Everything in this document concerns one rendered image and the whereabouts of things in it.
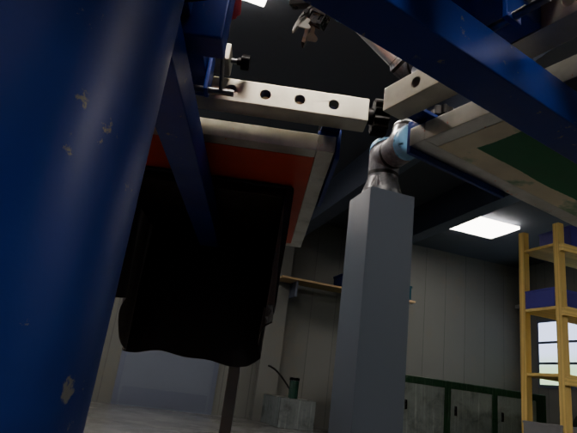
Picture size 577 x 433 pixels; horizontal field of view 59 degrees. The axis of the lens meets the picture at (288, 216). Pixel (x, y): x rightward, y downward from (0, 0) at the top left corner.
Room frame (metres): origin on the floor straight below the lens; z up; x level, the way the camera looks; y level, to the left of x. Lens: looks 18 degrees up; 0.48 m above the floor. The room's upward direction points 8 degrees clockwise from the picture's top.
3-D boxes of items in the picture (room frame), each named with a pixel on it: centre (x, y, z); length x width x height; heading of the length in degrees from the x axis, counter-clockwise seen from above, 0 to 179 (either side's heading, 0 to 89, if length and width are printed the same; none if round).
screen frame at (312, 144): (1.35, 0.22, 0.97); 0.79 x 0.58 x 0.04; 1
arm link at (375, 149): (1.80, -0.34, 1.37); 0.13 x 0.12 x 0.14; 18
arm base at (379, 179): (1.81, -0.34, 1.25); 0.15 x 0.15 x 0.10
